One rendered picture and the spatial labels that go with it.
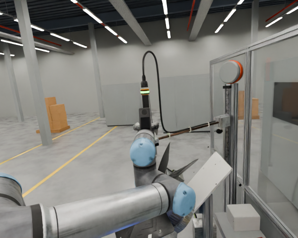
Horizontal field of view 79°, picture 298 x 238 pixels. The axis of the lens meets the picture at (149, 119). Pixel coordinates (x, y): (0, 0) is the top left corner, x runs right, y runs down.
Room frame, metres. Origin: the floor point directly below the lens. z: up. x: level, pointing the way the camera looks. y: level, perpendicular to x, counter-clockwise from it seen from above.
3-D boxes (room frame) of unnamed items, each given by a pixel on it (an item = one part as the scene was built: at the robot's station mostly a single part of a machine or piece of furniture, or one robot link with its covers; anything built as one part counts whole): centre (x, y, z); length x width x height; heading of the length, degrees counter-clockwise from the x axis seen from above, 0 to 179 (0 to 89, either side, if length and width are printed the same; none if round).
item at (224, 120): (1.24, -0.52, 1.54); 0.10 x 0.07 x 0.08; 122
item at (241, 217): (1.07, -0.58, 0.91); 0.17 x 0.16 x 0.11; 87
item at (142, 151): (0.54, 0.03, 1.64); 0.11 x 0.08 x 0.09; 177
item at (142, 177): (0.53, 0.01, 1.54); 0.11 x 0.08 x 0.11; 37
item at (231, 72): (1.29, -0.60, 1.88); 0.17 x 0.15 x 0.16; 177
